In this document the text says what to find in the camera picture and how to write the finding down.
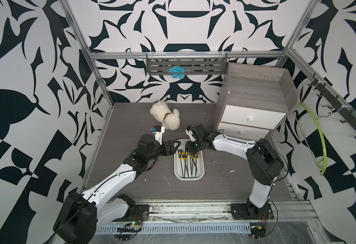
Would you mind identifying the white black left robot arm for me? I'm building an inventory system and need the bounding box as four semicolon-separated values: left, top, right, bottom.
53;133;181;244

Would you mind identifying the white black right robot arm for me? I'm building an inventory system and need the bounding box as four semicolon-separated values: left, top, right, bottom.
185;124;284;220

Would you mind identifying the white plastic storage tray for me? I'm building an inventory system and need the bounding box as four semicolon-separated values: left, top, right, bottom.
174;139;205;182

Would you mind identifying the white plush toy dog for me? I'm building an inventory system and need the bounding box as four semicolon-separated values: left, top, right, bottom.
149;101;181;131

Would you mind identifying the grey wooden drawer cabinet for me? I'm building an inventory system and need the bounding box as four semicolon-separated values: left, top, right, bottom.
214;63;299;141

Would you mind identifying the teal crumpled cloth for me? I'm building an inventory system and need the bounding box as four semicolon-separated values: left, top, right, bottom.
168;66;186;80

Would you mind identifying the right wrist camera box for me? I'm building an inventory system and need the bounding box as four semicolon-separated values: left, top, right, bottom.
185;126;197;142

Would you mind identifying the green hose loop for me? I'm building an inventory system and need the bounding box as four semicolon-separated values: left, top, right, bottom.
299;102;328;176

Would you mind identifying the grey wall hook rail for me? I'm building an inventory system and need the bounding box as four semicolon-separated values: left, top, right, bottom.
307;72;356;141

